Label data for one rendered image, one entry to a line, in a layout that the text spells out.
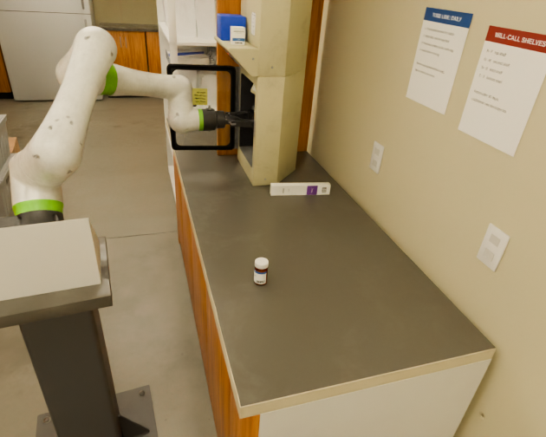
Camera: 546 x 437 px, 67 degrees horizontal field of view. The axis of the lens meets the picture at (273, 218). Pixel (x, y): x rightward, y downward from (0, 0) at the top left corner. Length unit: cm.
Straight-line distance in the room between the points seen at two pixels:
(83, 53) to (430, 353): 128
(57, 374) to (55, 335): 17
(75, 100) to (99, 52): 19
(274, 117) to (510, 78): 89
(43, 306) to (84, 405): 52
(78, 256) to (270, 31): 102
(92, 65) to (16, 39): 532
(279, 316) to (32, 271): 68
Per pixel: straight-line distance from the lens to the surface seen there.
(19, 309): 131
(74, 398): 166
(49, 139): 120
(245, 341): 110
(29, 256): 126
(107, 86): 161
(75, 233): 122
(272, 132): 175
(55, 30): 658
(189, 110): 179
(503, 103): 122
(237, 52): 163
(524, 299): 122
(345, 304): 124
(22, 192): 132
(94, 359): 153
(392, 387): 115
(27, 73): 675
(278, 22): 166
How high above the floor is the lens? 175
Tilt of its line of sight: 31 degrees down
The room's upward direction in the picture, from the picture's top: 4 degrees clockwise
